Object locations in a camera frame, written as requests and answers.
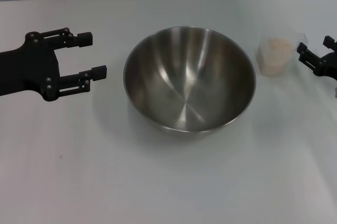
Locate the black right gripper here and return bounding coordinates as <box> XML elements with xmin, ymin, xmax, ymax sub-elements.
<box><xmin>296</xmin><ymin>36</ymin><xmax>337</xmax><ymax>80</ymax></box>

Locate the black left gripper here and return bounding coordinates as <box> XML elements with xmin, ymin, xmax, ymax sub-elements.
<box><xmin>0</xmin><ymin>27</ymin><xmax>107</xmax><ymax>103</ymax></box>

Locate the clear plastic measuring cup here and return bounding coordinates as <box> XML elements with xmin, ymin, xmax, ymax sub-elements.
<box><xmin>256</xmin><ymin>25</ymin><xmax>309</xmax><ymax>77</ymax></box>

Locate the stainless steel mixing bowl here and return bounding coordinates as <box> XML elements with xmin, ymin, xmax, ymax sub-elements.
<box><xmin>123</xmin><ymin>26</ymin><xmax>257</xmax><ymax>139</ymax></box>

